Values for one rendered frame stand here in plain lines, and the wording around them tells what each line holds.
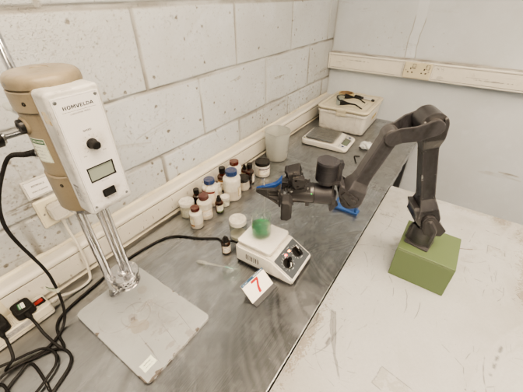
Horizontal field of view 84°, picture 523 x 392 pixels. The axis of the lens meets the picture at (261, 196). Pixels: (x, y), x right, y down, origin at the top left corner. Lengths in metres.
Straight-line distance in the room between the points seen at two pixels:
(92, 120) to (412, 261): 0.84
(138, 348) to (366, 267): 0.67
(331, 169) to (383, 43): 1.44
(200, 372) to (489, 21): 1.95
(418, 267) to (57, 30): 1.09
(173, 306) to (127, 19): 0.79
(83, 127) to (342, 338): 0.71
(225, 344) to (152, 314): 0.21
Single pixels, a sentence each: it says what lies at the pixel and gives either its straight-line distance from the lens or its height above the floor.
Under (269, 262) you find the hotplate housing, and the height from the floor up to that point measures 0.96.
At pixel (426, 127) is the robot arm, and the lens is 0.73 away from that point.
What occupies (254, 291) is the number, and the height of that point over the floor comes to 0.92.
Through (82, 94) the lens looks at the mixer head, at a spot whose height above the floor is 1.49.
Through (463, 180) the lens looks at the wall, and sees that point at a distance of 2.26.
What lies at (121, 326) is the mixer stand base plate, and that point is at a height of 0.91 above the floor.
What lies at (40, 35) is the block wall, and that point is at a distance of 0.89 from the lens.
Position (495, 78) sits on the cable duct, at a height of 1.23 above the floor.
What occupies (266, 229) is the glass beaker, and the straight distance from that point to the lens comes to 0.87.
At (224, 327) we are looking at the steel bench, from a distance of 0.83.
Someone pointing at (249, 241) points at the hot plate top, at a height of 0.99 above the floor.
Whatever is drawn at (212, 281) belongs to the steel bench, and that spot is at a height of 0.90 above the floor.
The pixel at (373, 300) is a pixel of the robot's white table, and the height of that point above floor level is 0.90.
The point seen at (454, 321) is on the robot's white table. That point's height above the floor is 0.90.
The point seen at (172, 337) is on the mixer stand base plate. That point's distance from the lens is 0.83.
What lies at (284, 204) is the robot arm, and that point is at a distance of 0.72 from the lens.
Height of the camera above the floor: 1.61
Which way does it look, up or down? 35 degrees down
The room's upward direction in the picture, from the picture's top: straight up
